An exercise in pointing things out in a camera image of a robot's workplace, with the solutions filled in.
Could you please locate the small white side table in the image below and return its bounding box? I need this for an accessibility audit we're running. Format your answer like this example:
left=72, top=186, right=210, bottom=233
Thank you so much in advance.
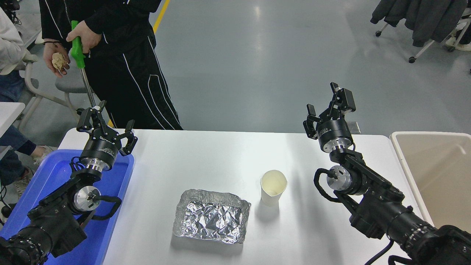
left=0, top=102, right=25, bottom=137

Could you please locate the standing person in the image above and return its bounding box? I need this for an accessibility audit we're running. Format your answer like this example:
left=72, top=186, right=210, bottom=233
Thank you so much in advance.
left=39, top=0, right=184, bottom=130

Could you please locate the standing person's left hand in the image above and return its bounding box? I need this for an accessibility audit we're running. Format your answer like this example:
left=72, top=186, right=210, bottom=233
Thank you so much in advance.
left=66, top=20, right=102, bottom=54

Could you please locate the grey seat white-frame chair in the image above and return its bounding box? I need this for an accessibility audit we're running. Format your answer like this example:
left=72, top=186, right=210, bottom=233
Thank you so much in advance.
left=17, top=50, right=94, bottom=129

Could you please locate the crumpled aluminium foil tray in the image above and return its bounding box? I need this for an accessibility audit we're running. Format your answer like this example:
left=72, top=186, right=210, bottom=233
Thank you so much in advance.
left=173, top=189, right=251, bottom=244

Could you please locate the green-handled metal grabber tool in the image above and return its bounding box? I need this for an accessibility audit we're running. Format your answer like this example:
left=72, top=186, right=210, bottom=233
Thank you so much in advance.
left=71, top=20, right=97, bottom=108

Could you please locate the seated person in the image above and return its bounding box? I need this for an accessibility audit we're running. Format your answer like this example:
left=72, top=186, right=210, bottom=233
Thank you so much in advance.
left=0, top=7, right=54, bottom=199

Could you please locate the white paper cup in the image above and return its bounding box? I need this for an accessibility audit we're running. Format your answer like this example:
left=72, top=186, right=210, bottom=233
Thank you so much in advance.
left=261, top=170, right=288, bottom=206

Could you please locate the dark grey jacket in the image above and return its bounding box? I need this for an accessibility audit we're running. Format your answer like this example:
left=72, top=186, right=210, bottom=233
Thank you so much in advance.
left=403, top=0, right=468, bottom=47
left=370, top=0, right=418, bottom=27

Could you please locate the blue plastic tray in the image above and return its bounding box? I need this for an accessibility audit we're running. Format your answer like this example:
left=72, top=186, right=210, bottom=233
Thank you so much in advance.
left=0, top=149, right=135, bottom=265

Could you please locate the tan paper ball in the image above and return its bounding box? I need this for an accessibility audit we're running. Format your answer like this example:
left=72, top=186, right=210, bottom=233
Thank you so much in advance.
left=52, top=53, right=69, bottom=71

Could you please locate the standing person's right hand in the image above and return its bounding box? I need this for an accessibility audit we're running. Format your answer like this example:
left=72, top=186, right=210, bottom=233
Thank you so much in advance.
left=43, top=41, right=70, bottom=78

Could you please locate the large pale dustbin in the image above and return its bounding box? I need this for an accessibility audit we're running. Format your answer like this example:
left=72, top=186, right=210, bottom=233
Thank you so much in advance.
left=390, top=131, right=471, bottom=236

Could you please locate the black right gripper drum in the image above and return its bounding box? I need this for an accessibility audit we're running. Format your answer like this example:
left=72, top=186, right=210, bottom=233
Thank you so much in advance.
left=316, top=117, right=354, bottom=145

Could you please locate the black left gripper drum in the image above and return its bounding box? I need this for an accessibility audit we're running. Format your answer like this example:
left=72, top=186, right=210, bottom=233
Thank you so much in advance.
left=80, top=133, right=122, bottom=165

